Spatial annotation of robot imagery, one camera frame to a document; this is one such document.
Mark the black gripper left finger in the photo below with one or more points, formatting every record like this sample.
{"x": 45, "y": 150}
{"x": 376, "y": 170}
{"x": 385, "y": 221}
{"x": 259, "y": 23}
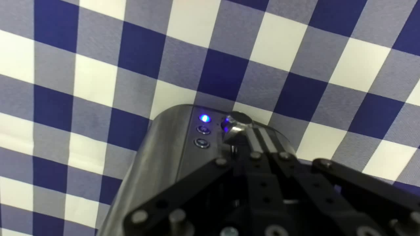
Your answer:
{"x": 217, "y": 197}

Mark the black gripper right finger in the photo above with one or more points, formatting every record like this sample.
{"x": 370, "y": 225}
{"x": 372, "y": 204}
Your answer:
{"x": 332, "y": 197}

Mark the black toaster lever knob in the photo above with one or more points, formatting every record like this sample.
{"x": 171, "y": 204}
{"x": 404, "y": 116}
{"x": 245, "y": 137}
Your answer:
{"x": 236, "y": 124}

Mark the silver black toaster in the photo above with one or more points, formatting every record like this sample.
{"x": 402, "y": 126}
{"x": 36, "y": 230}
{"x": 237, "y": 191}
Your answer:
{"x": 170, "y": 149}

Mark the blue white checked tablecloth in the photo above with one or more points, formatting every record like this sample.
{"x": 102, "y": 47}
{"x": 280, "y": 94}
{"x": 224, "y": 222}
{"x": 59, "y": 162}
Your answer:
{"x": 131, "y": 66}

